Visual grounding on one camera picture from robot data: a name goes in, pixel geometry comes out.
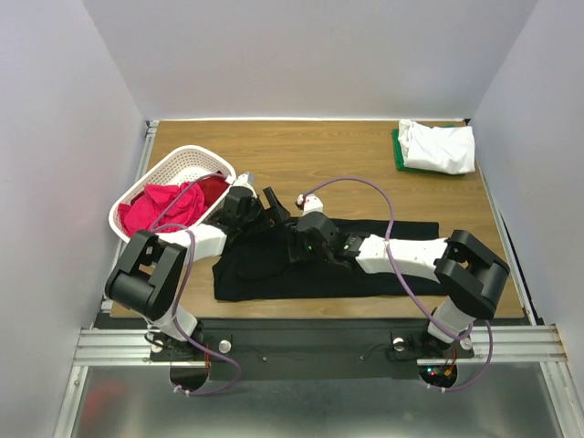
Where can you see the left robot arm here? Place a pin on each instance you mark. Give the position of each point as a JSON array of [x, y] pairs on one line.
[[154, 270]]

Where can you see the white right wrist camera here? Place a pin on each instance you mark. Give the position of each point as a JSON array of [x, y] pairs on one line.
[[309, 203]]

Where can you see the white perforated plastic basket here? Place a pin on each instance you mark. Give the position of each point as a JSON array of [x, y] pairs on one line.
[[183, 164]]

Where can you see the green folded t shirt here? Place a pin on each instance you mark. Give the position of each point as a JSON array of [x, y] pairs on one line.
[[398, 157]]

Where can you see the black t shirt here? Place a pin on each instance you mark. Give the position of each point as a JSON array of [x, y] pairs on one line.
[[319, 264]]

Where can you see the pink t shirt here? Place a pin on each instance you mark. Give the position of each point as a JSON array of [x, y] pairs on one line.
[[164, 204]]

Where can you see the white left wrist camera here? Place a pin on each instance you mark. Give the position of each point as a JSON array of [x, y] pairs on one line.
[[247, 180]]

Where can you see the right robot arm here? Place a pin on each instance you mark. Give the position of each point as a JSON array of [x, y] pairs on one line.
[[472, 276]]

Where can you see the dark red t shirt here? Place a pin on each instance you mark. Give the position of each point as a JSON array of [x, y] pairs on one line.
[[212, 188]]

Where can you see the white folded t shirt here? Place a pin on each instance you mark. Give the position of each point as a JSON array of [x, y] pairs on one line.
[[447, 150]]

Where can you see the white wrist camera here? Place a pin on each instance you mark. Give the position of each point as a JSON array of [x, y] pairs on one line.
[[309, 203], [247, 180]]

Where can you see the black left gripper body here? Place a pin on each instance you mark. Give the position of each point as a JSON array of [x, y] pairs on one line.
[[255, 214]]

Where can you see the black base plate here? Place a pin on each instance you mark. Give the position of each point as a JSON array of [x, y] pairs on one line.
[[278, 349]]

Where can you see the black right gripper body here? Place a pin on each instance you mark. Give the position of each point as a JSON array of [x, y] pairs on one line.
[[295, 246]]

